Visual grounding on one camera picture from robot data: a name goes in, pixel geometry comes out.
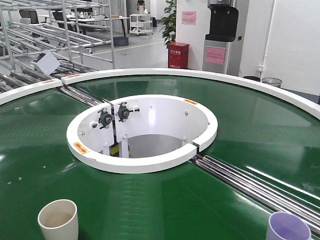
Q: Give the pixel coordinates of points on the green circular conveyor belt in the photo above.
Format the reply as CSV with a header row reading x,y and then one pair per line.
x,y
257,133

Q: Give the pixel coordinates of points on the steel conveyor rollers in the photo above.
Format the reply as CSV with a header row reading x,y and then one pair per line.
x,y
271,196

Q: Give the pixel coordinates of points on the black water dispenser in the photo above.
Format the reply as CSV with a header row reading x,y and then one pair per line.
x,y
222,31

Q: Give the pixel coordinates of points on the red fire extinguisher cabinet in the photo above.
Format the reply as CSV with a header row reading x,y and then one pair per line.
x,y
178,55

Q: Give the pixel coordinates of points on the pink wall notice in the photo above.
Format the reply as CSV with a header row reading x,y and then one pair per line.
x,y
189,17

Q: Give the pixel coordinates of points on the white outer conveyor rim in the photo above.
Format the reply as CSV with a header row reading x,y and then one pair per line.
x,y
296,100

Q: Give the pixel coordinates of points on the metal roller rack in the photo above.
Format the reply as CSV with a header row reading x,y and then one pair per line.
x,y
66,28

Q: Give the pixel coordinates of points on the white electrical box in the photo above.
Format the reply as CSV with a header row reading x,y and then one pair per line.
x,y
46,62

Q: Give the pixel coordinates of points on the green potted plant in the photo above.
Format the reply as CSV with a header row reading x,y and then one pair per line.
x,y
169,21

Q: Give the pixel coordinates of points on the white shelf cart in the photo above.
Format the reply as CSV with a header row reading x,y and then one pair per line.
x,y
140,24

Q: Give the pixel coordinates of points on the lavender plastic cup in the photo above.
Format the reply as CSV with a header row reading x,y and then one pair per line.
x,y
287,226

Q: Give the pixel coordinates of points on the mesh waste bin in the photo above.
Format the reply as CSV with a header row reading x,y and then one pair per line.
x,y
275,82

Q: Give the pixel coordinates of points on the beige plastic cup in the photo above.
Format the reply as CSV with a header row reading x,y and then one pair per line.
x,y
58,220

